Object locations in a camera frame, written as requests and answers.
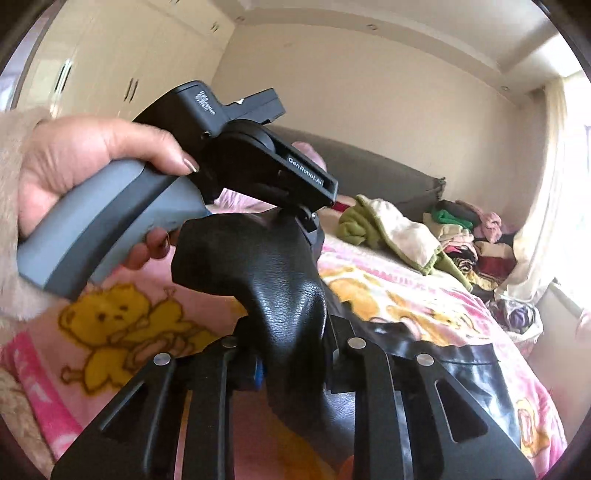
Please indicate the green and cream folded blanket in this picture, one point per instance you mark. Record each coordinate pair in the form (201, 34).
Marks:
(411, 235)

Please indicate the black leather jacket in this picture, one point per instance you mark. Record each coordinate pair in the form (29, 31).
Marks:
(277, 286)

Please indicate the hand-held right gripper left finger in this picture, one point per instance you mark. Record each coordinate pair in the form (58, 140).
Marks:
(255, 371)

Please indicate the grey bed headboard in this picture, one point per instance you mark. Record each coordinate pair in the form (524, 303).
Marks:
(369, 170)

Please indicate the pile of folded clothes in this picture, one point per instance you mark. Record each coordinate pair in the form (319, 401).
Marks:
(480, 240)

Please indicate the pink quilt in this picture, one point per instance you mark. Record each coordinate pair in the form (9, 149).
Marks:
(305, 152)

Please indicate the person's left hand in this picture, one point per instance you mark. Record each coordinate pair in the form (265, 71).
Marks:
(78, 147)

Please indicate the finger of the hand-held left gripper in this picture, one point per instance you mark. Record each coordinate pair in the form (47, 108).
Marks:
(314, 230)

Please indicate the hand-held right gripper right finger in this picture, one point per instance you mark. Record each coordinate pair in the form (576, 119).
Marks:
(364, 364)

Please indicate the cream wardrobe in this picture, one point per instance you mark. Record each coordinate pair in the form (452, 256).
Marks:
(115, 50)

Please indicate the cream curtain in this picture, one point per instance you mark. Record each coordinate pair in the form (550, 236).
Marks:
(540, 207)

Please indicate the pink printed blanket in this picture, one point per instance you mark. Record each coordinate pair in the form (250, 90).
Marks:
(115, 323)

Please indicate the basket of clothes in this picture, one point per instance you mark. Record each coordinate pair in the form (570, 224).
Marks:
(517, 318)

